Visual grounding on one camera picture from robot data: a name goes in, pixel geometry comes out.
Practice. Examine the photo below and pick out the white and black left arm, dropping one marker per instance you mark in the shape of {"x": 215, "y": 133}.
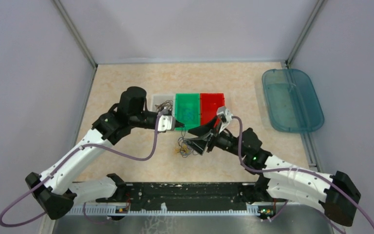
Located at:
{"x": 55, "y": 189}

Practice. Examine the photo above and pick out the red plastic bin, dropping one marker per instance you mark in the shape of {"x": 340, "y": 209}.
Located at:
{"x": 209, "y": 104}

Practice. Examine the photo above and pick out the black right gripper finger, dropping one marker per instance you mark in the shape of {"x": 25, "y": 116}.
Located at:
{"x": 200, "y": 145}
{"x": 211, "y": 126}

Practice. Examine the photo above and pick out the white slotted cable duct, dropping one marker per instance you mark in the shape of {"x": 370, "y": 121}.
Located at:
{"x": 111, "y": 210}

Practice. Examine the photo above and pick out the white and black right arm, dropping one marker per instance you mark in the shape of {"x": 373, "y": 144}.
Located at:
{"x": 335, "y": 195}

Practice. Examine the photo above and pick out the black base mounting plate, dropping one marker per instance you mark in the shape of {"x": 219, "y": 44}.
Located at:
{"x": 195, "y": 197}

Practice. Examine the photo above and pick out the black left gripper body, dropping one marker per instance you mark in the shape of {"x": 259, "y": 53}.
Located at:
{"x": 147, "y": 119}

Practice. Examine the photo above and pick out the teal transparent plastic basin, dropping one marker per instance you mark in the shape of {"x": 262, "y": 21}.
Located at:
{"x": 291, "y": 100}

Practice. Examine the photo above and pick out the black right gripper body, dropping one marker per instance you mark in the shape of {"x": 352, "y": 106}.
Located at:
{"x": 223, "y": 140}

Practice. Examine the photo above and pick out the green plastic bin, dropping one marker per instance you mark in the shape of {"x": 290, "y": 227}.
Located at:
{"x": 187, "y": 109}

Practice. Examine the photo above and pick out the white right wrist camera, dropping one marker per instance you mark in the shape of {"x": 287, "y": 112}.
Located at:
{"x": 224, "y": 116}

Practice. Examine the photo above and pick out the white plastic bin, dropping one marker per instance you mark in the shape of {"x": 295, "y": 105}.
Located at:
{"x": 161, "y": 102}

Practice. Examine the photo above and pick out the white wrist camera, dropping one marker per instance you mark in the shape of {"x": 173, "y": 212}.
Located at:
{"x": 166, "y": 123}
{"x": 224, "y": 116}

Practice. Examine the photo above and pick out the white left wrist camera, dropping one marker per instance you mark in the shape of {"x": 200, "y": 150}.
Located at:
{"x": 166, "y": 123}

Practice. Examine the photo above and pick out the right aluminium frame post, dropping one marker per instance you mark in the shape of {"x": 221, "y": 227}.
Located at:
{"x": 305, "y": 32}

